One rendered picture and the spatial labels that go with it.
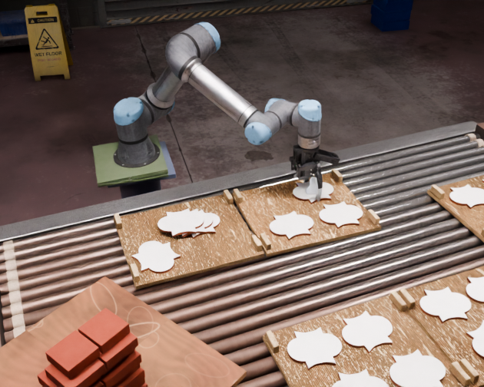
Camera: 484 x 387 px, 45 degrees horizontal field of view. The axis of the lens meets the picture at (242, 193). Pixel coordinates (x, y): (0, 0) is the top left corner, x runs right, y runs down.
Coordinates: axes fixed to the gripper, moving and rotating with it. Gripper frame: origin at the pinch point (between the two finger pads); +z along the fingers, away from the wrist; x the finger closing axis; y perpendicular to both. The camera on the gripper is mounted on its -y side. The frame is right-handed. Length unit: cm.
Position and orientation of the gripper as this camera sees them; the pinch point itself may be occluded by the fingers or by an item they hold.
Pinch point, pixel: (313, 190)
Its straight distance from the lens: 212.9
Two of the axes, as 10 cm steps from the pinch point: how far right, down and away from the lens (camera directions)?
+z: 0.5, 8.1, 5.9
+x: 3.3, 5.4, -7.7
